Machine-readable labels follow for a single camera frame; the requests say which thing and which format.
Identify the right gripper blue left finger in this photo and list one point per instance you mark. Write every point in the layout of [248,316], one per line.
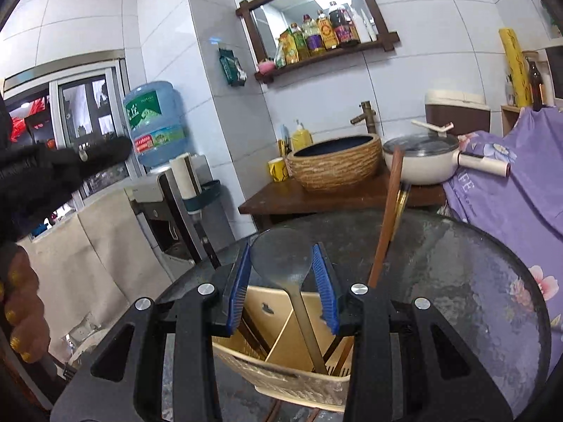
[234,293]

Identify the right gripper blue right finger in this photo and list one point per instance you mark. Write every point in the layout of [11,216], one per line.
[328,287]

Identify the wooden framed wall shelf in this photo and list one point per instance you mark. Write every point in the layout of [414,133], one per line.
[290,34]

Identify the woven basin sink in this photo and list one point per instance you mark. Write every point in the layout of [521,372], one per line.
[336,163]

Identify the water dispenser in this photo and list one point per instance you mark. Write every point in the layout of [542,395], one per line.
[168,220]

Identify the translucent plastic spoon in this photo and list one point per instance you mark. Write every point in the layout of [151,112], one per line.
[283,257]

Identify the blue water jug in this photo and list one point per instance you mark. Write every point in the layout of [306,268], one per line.
[155,121]

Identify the yellow cup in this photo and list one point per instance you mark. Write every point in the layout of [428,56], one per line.
[277,169]

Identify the brown wooden chopstick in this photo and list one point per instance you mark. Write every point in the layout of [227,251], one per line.
[389,218]
[348,343]
[313,415]
[274,411]

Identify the yellow soap bottle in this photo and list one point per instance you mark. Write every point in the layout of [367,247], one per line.
[301,138]

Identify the purple floral cloth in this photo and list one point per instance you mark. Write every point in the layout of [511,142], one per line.
[523,210]

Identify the green wall packet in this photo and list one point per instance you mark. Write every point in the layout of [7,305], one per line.
[233,72]

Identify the brown white rice cooker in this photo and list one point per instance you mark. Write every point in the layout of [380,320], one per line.
[468,113]

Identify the person left hand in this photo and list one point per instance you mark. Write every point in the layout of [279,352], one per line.
[23,308]

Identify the yellow foil roll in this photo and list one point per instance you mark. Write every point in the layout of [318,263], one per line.
[517,64]

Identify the cream frying pan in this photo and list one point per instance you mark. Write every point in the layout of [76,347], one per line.
[430,159]

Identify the dark glass bottle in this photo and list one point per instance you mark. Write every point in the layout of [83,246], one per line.
[536,83]

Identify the bronze faucet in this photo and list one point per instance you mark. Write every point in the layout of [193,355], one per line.
[368,116]

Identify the cream perforated utensil holder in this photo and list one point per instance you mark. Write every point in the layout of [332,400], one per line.
[286,373]

